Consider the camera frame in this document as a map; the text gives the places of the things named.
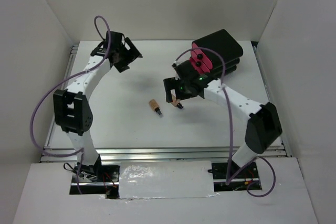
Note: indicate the aluminium front rail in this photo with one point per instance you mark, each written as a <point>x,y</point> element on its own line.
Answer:
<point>163,154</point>

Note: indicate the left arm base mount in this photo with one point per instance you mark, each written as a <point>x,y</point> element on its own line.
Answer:
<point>107,183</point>

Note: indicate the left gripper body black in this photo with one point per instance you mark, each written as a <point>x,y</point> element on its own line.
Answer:
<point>125,55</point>

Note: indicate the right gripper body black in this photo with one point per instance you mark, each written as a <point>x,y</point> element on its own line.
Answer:
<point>182,89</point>

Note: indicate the aluminium left rail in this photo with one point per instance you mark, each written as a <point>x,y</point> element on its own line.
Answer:
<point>54,132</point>

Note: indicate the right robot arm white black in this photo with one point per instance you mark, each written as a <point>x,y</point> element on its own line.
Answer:
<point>262,121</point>

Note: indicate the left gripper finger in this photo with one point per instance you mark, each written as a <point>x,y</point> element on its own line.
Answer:
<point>132,50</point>
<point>121,67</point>

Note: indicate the beige foundation tube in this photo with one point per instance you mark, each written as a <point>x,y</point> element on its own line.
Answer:
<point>176,103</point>

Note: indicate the black drawer organizer case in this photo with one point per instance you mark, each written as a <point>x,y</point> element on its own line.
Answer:
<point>221,48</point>

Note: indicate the beige foundation bottle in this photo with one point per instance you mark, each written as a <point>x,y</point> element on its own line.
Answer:
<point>155,107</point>

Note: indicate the white glossy cover plate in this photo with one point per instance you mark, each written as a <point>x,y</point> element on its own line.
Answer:
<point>153,180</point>

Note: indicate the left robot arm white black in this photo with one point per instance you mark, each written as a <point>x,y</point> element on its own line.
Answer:
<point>71,105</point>

